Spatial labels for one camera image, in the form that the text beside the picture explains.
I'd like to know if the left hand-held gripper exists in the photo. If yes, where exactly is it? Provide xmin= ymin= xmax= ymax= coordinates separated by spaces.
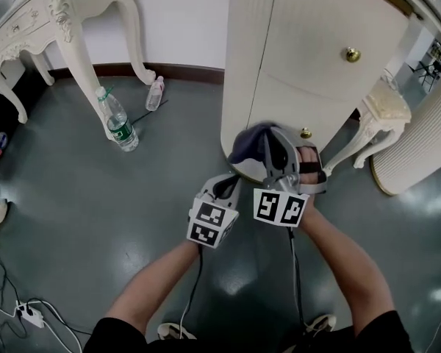
xmin=186 ymin=174 xmax=243 ymax=250

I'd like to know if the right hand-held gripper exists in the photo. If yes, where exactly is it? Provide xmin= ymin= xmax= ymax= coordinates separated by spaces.
xmin=252 ymin=128 xmax=329 ymax=229

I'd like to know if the dark blue cloth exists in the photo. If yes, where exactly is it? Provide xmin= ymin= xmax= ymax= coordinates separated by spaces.
xmin=227 ymin=122 xmax=298 ymax=165

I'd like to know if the person's right forearm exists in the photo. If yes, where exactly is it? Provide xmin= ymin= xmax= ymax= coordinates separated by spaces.
xmin=299 ymin=206 xmax=396 ymax=340

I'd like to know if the person's left forearm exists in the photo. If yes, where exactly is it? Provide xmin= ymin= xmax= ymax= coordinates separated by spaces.
xmin=104 ymin=239 xmax=203 ymax=336

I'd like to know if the cream white cabinet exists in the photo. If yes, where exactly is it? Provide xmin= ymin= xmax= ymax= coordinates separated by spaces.
xmin=219 ymin=0 xmax=441 ymax=197

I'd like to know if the person's right hand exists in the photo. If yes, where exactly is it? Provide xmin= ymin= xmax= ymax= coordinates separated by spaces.
xmin=299 ymin=146 xmax=326 ymax=185

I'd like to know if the thin black strip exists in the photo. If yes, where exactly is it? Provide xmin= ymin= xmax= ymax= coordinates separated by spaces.
xmin=132 ymin=99 xmax=169 ymax=124

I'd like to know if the cream upholstered stool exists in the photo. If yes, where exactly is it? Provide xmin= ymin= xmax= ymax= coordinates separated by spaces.
xmin=323 ymin=68 xmax=412 ymax=178

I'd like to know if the small red-label water bottle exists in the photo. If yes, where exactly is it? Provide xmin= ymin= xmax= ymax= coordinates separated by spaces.
xmin=145 ymin=75 xmax=165 ymax=112

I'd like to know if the large green-label water bottle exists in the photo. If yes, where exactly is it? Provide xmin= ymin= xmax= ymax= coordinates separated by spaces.
xmin=95 ymin=85 xmax=140 ymax=153

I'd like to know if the person's left shoe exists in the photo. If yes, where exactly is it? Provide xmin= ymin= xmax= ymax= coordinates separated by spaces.
xmin=157 ymin=321 xmax=198 ymax=341

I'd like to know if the person's right shoe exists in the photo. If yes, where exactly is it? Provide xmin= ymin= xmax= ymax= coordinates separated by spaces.
xmin=304 ymin=313 xmax=338 ymax=335

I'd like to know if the black tripod stand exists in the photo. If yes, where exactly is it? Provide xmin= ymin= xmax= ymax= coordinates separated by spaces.
xmin=407 ymin=38 xmax=441 ymax=91

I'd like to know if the person's black shirt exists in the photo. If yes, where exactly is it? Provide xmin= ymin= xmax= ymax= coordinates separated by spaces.
xmin=84 ymin=309 xmax=415 ymax=353

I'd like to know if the ornate cream vanity table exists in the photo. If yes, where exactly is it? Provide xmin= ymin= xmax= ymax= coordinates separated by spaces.
xmin=0 ymin=0 xmax=157 ymax=124

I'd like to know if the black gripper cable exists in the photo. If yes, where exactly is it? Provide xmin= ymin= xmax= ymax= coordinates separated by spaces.
xmin=179 ymin=246 xmax=204 ymax=336
xmin=287 ymin=226 xmax=305 ymax=327

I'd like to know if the ribbed cream table pedestal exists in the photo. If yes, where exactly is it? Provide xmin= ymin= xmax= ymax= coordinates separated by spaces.
xmin=369 ymin=63 xmax=441 ymax=197

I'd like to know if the black floor cable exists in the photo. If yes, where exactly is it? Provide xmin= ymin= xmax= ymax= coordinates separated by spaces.
xmin=27 ymin=298 xmax=93 ymax=336
xmin=0 ymin=244 xmax=23 ymax=308

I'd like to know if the white power strip with cables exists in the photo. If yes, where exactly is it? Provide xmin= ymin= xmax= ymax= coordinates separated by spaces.
xmin=0 ymin=299 xmax=74 ymax=353

